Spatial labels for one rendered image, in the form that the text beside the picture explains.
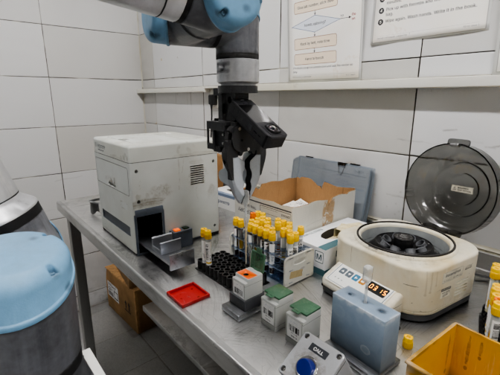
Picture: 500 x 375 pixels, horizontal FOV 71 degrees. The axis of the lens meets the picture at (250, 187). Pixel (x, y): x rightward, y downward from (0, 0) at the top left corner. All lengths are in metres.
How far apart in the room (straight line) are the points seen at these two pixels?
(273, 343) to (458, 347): 0.29
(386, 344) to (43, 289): 0.47
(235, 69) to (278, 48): 0.79
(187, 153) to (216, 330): 0.51
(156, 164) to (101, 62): 1.40
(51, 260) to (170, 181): 0.61
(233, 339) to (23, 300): 0.38
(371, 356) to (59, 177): 1.95
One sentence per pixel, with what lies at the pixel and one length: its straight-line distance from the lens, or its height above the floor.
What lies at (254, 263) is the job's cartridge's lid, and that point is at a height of 0.96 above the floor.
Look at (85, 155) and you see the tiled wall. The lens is 2.29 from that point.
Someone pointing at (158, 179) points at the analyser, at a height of 1.08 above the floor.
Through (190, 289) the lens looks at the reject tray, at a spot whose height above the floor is 0.88.
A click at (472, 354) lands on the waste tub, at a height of 0.94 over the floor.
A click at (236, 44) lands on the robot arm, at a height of 1.38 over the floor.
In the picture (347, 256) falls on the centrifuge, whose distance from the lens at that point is 0.81.
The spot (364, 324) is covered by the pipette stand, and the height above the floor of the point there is 0.95.
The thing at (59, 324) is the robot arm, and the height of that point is 1.06.
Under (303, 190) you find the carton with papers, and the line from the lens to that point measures 1.24.
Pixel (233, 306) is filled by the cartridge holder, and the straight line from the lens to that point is 0.74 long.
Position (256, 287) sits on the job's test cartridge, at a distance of 0.73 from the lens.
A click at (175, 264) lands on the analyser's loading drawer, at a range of 0.87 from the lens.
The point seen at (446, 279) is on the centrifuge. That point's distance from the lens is 0.78.
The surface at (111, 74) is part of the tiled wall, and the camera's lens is 2.32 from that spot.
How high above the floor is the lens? 1.29
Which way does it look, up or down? 14 degrees down
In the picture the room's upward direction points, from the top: straight up
